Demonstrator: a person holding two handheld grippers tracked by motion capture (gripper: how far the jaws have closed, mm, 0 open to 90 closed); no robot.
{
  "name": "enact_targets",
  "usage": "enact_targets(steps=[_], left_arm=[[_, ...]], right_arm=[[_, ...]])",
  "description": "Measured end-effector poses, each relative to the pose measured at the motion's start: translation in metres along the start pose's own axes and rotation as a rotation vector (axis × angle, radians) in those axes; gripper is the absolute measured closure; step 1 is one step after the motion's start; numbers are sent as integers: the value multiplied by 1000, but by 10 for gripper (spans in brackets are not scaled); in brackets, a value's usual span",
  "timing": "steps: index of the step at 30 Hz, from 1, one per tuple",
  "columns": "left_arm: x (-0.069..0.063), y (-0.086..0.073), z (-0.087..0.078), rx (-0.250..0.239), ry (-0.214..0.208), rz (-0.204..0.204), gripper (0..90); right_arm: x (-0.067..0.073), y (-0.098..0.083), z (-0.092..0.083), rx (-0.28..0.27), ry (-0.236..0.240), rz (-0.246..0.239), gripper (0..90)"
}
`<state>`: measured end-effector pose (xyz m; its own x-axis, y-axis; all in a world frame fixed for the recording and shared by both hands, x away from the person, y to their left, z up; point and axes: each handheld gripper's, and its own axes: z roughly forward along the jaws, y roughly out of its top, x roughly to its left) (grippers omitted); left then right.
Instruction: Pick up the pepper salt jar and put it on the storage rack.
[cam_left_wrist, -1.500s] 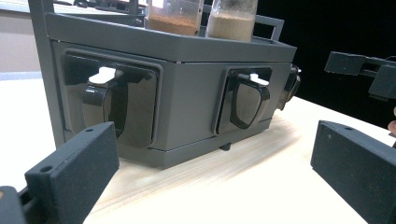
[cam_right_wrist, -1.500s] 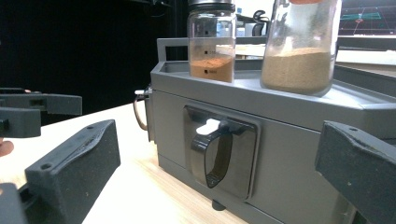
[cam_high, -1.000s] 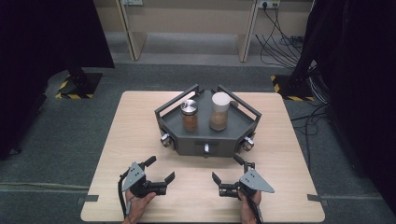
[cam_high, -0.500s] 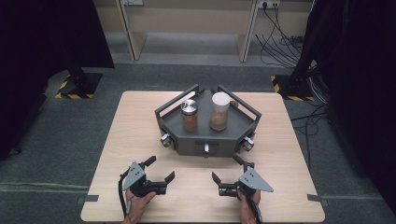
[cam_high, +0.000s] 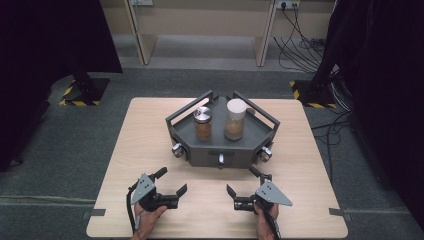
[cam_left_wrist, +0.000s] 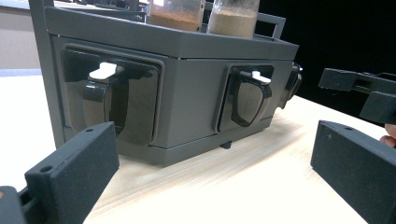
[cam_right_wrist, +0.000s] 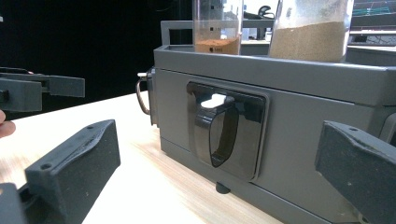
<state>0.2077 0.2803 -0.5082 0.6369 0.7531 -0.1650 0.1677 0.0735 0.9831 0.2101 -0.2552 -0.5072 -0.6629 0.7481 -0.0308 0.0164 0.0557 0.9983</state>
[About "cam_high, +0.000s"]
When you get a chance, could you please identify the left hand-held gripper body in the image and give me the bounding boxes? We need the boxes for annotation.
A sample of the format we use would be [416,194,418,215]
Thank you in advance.
[128,172,180,213]

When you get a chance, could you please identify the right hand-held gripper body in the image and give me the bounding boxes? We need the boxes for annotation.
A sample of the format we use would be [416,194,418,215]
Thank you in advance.
[233,172,294,213]

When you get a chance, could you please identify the dark grey corner rack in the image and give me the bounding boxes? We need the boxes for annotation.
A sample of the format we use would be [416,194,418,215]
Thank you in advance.
[165,89,281,170]

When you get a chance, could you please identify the glass jar with white lid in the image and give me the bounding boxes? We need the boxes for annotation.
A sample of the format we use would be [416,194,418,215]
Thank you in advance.
[223,98,248,141]

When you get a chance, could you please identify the glass jar with metal lid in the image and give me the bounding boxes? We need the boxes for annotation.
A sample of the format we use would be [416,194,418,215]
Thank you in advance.
[193,105,213,142]

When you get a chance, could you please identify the person's left hand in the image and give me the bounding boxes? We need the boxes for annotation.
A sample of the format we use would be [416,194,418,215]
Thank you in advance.
[131,202,168,240]

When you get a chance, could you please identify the person's right hand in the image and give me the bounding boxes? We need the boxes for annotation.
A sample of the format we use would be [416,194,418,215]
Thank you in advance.
[253,202,280,240]

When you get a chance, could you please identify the grey tape strip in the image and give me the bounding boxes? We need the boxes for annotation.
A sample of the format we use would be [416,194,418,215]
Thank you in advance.
[82,208,107,219]
[328,207,353,222]

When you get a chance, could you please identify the striped black stand base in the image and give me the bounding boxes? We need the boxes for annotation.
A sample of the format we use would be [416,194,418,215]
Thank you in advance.
[289,79,338,109]
[59,77,111,107]

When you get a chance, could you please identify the beige wooden partition leg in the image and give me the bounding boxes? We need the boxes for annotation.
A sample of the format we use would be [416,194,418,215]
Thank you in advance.
[123,0,159,66]
[252,0,280,68]

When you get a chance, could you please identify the black curtain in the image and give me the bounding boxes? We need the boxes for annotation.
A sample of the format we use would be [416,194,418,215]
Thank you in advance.
[312,0,424,231]
[0,0,124,173]

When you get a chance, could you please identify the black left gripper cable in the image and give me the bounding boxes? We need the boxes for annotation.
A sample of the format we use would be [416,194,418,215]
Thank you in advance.
[125,185,140,235]

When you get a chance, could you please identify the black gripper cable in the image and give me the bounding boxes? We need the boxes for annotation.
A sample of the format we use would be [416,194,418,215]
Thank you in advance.
[264,209,282,240]
[125,185,140,235]

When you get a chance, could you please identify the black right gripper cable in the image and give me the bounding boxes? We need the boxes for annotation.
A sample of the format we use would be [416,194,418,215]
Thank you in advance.
[264,209,282,240]

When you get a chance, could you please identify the black floor cables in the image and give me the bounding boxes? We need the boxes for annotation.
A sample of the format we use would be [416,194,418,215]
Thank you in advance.
[311,71,354,184]

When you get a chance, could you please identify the black cables bundle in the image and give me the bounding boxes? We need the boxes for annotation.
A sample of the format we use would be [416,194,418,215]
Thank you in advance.
[273,2,326,74]

